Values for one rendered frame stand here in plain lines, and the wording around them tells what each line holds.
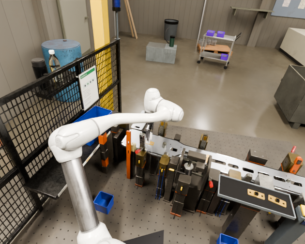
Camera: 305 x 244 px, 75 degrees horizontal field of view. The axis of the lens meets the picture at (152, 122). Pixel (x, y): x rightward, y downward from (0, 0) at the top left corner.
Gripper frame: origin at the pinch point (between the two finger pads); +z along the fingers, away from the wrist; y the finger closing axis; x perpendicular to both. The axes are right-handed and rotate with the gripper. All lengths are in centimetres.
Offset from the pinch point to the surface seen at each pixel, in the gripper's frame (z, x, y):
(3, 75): 35, 256, 87
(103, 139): -3.8, 28.4, -17.7
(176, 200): 17.8, -31.3, -32.0
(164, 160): -2.4, -17.6, -19.2
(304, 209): -11, -94, -33
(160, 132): 3.8, -5.8, 14.2
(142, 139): -12.5, -0.5, -16.7
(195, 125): 105, -31, 177
